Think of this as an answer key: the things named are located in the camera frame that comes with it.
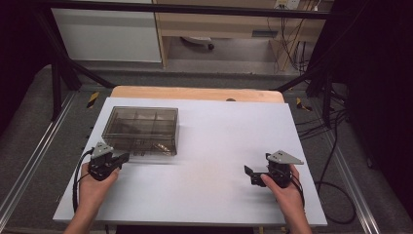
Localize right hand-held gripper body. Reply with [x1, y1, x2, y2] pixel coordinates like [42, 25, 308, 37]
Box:
[265, 149, 305, 189]

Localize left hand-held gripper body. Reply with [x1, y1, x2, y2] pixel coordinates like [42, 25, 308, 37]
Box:
[87, 140, 115, 182]

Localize smoky transparent drawer organizer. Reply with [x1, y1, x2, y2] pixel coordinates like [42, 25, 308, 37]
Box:
[100, 105, 180, 157]

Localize person's left hand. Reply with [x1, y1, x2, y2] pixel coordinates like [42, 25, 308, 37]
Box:
[78, 162, 121, 213]

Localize person's right hand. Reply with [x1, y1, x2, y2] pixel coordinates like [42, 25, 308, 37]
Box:
[260, 165, 307, 222]

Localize white board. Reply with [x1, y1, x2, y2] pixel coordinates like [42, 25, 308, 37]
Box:
[53, 97, 328, 227]

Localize wooden table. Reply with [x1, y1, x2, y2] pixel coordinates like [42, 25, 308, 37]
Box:
[110, 85, 285, 104]

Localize white cabinet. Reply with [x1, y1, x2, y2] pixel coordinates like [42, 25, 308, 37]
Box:
[51, 7, 163, 63]

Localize dark curtain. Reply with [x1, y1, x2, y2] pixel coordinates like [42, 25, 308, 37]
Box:
[0, 0, 55, 135]
[330, 0, 413, 214]

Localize office chair base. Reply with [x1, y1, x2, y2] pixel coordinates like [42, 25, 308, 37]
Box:
[179, 35, 215, 52]

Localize wooden desk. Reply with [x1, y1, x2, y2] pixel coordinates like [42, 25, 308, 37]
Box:
[152, 0, 335, 72]

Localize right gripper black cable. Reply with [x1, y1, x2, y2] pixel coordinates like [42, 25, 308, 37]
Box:
[289, 175, 307, 210]

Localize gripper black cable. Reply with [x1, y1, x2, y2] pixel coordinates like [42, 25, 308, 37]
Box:
[71, 148, 95, 215]
[289, 175, 307, 210]

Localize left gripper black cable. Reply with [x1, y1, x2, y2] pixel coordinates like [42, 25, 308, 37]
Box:
[71, 148, 95, 215]

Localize black floor cables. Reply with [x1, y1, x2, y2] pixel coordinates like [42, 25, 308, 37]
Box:
[292, 106, 357, 226]

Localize aluminium floor rail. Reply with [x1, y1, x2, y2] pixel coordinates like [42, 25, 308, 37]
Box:
[323, 130, 382, 234]
[0, 92, 78, 222]

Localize hanging black cables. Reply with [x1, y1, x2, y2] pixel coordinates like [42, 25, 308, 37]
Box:
[266, 15, 314, 74]

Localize black metal frame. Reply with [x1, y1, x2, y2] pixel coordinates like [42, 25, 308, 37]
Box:
[32, 0, 349, 129]

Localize wall power outlet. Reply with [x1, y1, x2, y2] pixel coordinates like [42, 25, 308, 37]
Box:
[275, 0, 302, 11]

